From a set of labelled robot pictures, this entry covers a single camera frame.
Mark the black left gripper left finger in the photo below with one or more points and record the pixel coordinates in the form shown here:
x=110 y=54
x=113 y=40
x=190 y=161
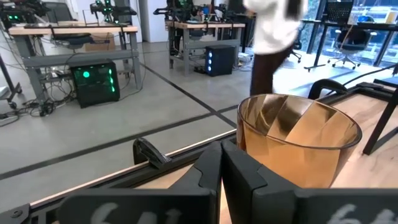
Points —
x=192 y=199

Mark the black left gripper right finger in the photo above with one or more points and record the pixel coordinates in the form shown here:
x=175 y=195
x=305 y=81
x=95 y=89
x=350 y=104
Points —
x=248 y=193

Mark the amber translucent plastic cup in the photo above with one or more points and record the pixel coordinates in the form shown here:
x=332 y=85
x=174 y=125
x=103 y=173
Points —
x=298 y=155

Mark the black robot arm on workbench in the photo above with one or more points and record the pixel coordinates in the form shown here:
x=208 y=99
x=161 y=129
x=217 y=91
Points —
x=109 y=9
x=18 y=11
x=178 y=9

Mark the black table clamp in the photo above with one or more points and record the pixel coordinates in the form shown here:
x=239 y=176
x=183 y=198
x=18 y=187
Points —
x=149 y=154

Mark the computer tower with blue lights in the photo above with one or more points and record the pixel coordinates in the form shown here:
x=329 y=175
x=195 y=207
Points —
x=220 y=60

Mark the computer tower with green lights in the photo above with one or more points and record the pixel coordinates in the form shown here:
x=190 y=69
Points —
x=93 y=82

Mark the person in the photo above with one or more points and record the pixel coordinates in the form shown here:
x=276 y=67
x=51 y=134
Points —
x=273 y=31

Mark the wooden workbench with grey legs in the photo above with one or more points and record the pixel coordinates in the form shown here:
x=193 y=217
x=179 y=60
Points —
x=205 y=25
x=71 y=30

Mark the brown cardboard box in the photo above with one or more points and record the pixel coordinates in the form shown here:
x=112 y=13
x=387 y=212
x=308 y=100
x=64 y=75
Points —
x=99 y=43

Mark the black office chair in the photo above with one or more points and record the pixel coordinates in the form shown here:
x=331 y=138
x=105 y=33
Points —
x=353 y=42
x=65 y=18

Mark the black desk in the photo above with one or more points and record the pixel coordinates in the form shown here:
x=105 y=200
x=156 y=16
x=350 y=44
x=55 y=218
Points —
x=342 y=25

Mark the black rolling stand leg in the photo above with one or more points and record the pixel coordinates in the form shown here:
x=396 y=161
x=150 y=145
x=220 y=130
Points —
x=9 y=87

